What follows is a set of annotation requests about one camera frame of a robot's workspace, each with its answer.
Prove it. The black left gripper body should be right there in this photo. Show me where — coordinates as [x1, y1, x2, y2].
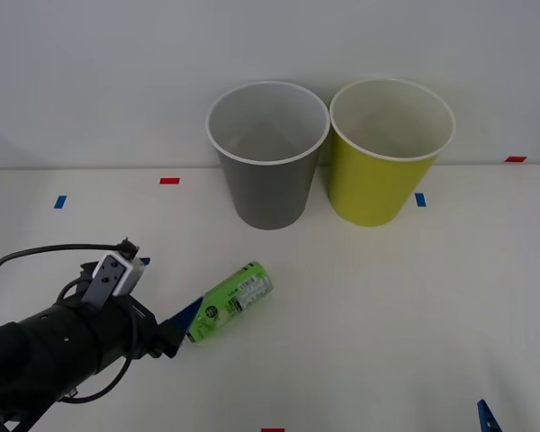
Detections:
[55, 261, 164, 361]

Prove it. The pale grey left wrist camera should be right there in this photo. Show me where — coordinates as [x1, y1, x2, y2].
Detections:
[81, 251, 147, 312]

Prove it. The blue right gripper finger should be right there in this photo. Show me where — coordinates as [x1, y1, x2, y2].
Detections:
[476, 398, 504, 432]

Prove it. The grey waste bin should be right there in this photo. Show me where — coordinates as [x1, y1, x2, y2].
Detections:
[205, 80, 331, 231]

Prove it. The yellow-green waste bin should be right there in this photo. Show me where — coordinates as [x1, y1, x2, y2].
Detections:
[328, 76, 457, 229]

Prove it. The black camera cable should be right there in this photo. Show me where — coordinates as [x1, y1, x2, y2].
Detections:
[0, 237, 141, 316]

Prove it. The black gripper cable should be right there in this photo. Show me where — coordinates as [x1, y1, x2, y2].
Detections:
[56, 306, 140, 405]

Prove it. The green plastic bottle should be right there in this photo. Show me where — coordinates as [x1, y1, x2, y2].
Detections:
[184, 259, 275, 346]

